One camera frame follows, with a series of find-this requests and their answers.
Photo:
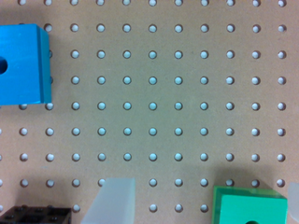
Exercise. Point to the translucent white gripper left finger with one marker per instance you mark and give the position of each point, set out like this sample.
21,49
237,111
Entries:
114,203

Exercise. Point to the green block with hole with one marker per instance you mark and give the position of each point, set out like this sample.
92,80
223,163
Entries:
232,205

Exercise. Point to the black studded brick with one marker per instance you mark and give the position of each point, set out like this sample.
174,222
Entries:
36,215

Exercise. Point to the blue block with hole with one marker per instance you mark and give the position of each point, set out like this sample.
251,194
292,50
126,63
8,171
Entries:
25,65

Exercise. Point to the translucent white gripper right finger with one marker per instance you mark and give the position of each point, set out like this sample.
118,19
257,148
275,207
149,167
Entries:
293,200

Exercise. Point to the brown pegboard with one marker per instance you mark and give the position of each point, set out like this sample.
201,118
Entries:
179,95

